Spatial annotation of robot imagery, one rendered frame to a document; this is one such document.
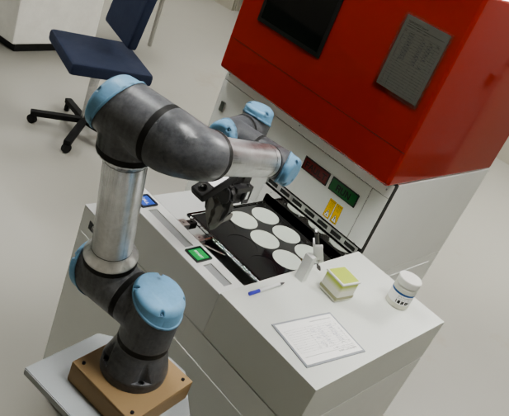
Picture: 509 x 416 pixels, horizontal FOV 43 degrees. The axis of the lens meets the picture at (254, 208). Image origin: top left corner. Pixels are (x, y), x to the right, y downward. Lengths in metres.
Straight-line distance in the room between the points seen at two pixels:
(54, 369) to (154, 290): 0.32
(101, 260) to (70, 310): 0.92
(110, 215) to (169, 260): 0.54
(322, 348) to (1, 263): 1.84
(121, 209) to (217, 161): 0.24
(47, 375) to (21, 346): 1.22
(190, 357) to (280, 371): 0.32
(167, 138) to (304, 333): 0.75
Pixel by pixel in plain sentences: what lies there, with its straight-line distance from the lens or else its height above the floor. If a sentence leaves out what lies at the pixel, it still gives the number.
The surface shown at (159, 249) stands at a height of 0.92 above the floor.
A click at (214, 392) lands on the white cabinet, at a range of 1.75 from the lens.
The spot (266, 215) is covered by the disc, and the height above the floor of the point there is 0.90.
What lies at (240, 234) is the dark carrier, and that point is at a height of 0.90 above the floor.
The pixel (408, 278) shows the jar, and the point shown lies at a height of 1.06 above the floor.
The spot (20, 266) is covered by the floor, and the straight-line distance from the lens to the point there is 3.09.
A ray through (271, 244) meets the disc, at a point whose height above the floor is 0.90.
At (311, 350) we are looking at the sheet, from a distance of 1.60.
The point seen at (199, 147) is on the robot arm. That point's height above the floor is 1.48.
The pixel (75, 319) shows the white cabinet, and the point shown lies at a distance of 2.23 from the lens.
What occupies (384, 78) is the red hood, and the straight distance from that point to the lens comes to 1.95.
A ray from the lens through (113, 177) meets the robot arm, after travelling 1.20.
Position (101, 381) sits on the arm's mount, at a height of 0.87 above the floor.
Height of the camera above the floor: 1.92
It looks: 27 degrees down
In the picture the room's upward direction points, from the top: 23 degrees clockwise
